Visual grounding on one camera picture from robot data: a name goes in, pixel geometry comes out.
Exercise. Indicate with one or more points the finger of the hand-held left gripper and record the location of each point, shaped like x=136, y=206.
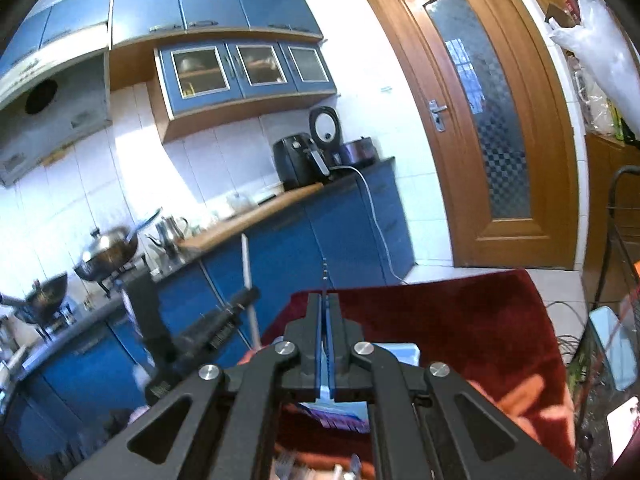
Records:
x=220, y=322

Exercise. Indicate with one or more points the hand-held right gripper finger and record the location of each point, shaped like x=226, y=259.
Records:
x=320, y=360
x=331, y=360

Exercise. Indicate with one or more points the white chopstick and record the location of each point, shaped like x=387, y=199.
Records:
x=248, y=280

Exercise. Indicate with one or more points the light blue utensil box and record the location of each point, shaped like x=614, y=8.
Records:
x=397, y=354

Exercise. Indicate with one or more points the steel wok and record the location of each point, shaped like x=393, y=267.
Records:
x=107, y=255

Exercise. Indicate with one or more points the steel kettle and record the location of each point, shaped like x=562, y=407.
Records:
x=169, y=232

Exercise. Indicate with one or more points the metal spatula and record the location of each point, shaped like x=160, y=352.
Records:
x=145, y=222

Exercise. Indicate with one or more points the blue lower cabinet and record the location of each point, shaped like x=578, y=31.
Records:
x=290, y=260

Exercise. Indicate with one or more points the black wok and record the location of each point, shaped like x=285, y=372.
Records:
x=42, y=297

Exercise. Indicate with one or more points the red floral blanket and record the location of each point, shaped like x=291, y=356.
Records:
x=475, y=320

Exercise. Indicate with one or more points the black air fryer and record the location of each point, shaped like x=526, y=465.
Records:
x=295, y=160

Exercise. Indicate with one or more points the black rice cooker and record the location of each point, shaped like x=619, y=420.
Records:
x=325, y=127

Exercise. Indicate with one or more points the grey range hood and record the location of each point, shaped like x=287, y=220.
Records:
x=55, y=105

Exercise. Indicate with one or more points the blue glass-door cabinet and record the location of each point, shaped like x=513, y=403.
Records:
x=250, y=87

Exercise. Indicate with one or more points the pale blue panel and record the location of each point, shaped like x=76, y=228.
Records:
x=611, y=350

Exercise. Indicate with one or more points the wooden door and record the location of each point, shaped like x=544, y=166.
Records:
x=520, y=110

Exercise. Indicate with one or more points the blue upper cabinet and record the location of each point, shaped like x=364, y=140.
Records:
x=200, y=0

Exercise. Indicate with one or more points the white plastic bag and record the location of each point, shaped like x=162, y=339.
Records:
x=605, y=55

